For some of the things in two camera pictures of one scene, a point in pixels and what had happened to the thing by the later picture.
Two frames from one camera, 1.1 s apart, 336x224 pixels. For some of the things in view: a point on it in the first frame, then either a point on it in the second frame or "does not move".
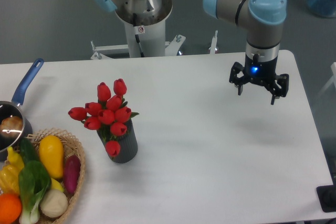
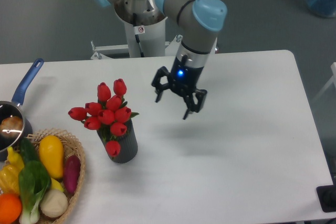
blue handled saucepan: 13,128 does not move
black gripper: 263,72 to 183,79
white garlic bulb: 53,203 does not move
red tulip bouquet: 107,116 does not move
